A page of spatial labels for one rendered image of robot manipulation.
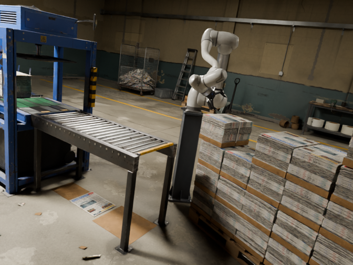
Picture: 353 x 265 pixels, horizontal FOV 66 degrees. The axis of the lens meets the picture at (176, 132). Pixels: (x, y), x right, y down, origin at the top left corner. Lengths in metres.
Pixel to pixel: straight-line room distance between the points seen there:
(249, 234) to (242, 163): 0.55
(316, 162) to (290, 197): 0.31
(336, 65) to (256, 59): 2.23
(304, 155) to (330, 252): 0.59
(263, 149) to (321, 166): 0.42
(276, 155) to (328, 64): 6.90
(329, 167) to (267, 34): 7.59
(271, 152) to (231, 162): 0.39
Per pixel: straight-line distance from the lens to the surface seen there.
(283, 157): 2.01
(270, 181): 2.10
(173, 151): 2.36
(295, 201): 2.03
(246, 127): 2.53
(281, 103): 8.97
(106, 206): 2.89
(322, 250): 2.04
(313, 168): 1.92
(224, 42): 2.53
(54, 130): 2.65
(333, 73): 8.77
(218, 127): 2.36
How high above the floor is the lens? 1.52
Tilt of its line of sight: 15 degrees down
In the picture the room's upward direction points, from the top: 9 degrees clockwise
